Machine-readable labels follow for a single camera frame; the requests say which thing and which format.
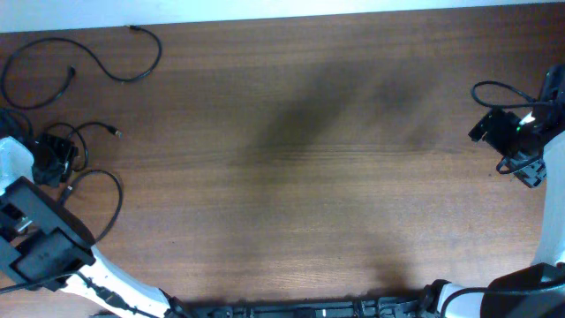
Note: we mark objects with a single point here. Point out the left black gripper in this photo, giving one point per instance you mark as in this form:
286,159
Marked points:
68,153

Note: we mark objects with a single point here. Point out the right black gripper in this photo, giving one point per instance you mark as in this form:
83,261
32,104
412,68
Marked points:
491,129

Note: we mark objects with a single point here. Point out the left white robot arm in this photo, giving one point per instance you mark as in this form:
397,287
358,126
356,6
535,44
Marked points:
43,245

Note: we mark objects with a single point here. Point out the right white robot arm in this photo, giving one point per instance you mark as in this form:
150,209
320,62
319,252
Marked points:
538,290

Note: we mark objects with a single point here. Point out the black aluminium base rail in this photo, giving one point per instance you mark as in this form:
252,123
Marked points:
390,307

